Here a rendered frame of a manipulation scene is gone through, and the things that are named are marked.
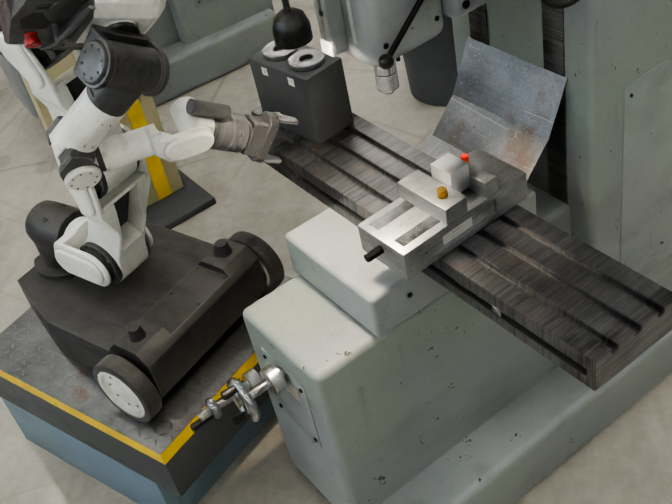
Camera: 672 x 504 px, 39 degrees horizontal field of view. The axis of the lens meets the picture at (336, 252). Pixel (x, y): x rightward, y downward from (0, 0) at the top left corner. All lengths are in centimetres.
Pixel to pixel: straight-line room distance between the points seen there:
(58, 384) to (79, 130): 103
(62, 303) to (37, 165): 187
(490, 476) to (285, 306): 71
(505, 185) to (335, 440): 70
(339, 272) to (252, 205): 176
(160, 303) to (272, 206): 130
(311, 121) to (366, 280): 48
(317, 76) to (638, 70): 73
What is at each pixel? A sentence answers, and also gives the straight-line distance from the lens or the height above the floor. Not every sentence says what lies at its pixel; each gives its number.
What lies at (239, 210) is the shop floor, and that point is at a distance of 382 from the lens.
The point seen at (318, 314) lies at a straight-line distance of 218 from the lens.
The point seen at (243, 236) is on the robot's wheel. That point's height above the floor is 60.
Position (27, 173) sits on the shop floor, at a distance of 453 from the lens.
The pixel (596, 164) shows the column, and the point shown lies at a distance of 227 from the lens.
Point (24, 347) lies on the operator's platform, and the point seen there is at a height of 40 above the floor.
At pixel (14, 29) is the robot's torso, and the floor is 151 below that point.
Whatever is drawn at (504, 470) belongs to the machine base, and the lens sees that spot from 253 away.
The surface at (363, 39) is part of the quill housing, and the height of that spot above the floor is 138.
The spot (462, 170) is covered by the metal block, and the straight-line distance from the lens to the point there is 196.
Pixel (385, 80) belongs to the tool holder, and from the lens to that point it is 199.
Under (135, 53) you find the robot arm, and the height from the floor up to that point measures 145.
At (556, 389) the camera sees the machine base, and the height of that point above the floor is 20.
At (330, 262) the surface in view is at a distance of 212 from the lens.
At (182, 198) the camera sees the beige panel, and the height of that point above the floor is 3.
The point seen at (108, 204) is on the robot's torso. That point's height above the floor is 93.
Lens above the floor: 223
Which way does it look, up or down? 40 degrees down
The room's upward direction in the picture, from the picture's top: 13 degrees counter-clockwise
